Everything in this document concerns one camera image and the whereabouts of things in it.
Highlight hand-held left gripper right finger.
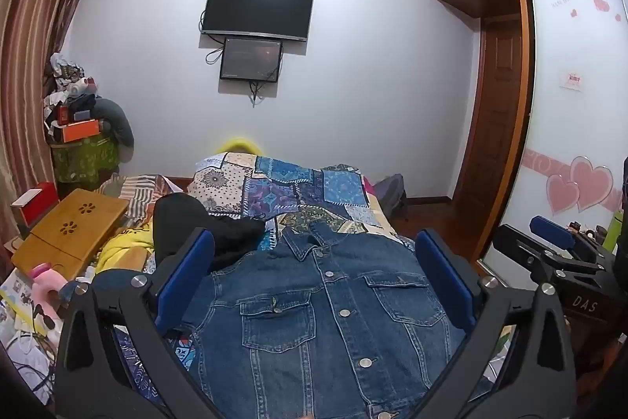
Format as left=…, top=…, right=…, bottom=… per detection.
left=407, top=229, right=577, bottom=419

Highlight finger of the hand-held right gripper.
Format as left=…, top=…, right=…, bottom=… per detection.
left=492, top=224, right=546, bottom=275
left=530, top=215, right=579, bottom=251

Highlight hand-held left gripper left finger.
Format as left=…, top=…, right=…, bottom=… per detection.
left=54, top=227, right=217, bottom=419

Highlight blue denim jacket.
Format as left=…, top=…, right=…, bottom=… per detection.
left=184, top=220, right=484, bottom=419

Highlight black garment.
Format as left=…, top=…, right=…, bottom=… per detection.
left=153, top=193, right=266, bottom=273

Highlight green bottle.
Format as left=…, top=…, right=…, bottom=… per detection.
left=602, top=210, right=625, bottom=253

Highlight yellow garment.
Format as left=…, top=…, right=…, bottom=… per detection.
left=95, top=223, right=157, bottom=275

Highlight striped cloth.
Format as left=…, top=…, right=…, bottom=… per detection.
left=98, top=174, right=190, bottom=228

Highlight white heart-print sliding door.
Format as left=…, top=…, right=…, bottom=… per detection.
left=480, top=0, right=628, bottom=275

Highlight wooden folding lap table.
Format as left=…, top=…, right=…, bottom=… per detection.
left=11, top=188, right=129, bottom=280

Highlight patchwork printed blanket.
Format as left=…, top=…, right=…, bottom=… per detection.
left=113, top=151, right=516, bottom=405

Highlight yellow round object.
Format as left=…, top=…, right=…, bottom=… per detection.
left=216, top=135, right=263, bottom=156

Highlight brown wooden door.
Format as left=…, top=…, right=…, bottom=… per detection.
left=451, top=14, right=524, bottom=223

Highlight pink plush toy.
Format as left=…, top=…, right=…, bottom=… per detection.
left=28, top=263, right=67, bottom=319

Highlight grey plush toy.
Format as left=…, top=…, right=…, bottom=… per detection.
left=91, top=95, right=135, bottom=163

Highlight red box with white lid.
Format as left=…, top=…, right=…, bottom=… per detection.
left=11, top=182, right=60, bottom=226

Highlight scattered white papers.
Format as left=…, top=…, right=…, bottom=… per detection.
left=0, top=269, right=62, bottom=405

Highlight orange box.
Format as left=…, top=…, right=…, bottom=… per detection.
left=63, top=119, right=102, bottom=143

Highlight pile of household clutter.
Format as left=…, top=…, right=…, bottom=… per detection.
left=42, top=52, right=103, bottom=145

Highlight brown striped curtain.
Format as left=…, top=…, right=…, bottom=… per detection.
left=0, top=0, right=113, bottom=253

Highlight small black wall monitor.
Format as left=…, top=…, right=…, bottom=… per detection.
left=219, top=36, right=284, bottom=83

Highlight black looped cable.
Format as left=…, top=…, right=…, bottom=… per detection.
left=199, top=9, right=225, bottom=66

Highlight wall-mounted black television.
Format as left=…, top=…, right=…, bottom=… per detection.
left=201, top=0, right=315, bottom=43

